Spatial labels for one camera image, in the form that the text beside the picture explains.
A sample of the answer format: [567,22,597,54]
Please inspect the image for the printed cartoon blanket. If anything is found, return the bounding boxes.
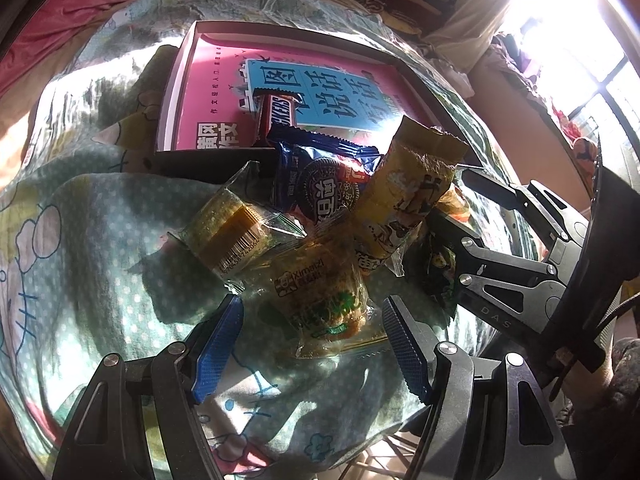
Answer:
[0,0,551,480]

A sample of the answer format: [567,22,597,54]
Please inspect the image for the cream curtain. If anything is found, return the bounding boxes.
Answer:
[425,0,531,56]

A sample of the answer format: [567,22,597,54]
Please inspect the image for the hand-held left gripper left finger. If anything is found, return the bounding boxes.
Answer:
[52,294,246,480]

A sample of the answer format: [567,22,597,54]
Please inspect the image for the pink quilt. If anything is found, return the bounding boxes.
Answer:
[0,0,176,96]

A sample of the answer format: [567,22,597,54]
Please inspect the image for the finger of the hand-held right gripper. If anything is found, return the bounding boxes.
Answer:
[459,167,591,261]
[425,210,568,336]

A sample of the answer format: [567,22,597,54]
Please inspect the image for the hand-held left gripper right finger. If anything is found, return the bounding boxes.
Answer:
[382,294,578,480]

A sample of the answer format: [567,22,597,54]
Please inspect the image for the clothes on window sill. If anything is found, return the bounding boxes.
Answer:
[487,30,566,126]

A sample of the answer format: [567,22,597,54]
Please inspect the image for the orange snack packet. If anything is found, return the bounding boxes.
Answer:
[435,182,473,226]

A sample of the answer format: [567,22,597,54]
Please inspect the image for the person's right forearm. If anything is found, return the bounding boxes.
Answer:
[555,337,640,480]

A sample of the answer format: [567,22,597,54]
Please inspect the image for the clear yellow cake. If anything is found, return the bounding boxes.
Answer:
[167,160,308,293]

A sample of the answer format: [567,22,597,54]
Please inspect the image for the long yellow snack packet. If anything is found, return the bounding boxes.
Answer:
[350,115,471,276]

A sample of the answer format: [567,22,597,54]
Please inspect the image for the window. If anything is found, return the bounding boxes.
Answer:
[500,0,640,176]

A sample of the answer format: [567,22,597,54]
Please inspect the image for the brown chocolate bar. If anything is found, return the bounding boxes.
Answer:
[250,92,303,148]

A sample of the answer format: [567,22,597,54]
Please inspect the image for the dark green snack packet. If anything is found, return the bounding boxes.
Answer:
[415,230,461,311]

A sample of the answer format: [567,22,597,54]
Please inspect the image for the clear green print snack packet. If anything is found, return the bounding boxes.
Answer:
[240,240,396,361]

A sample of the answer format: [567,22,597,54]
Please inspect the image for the dark cardboard box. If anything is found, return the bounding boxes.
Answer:
[152,20,481,186]

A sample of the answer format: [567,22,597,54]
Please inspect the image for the blue cookie packet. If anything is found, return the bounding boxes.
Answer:
[267,125,381,233]

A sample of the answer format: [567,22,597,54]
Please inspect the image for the pink book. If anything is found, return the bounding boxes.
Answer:
[172,32,441,153]

